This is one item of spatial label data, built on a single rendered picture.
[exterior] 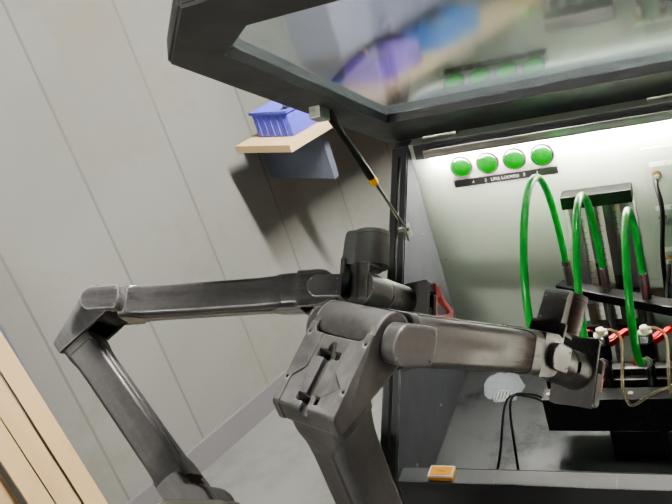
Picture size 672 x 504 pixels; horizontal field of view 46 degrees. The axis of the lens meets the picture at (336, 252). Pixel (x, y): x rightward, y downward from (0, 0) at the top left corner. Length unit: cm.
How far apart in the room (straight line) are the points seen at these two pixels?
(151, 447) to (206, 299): 24
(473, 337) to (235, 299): 49
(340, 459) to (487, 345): 26
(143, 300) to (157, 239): 192
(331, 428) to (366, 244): 57
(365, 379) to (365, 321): 5
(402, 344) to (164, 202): 259
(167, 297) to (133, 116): 192
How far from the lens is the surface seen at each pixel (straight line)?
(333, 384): 71
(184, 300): 131
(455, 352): 87
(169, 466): 126
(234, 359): 356
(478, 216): 185
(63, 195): 305
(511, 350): 99
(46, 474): 287
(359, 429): 74
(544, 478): 155
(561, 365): 109
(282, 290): 124
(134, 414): 130
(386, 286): 123
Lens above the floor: 199
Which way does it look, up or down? 23 degrees down
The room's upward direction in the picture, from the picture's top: 19 degrees counter-clockwise
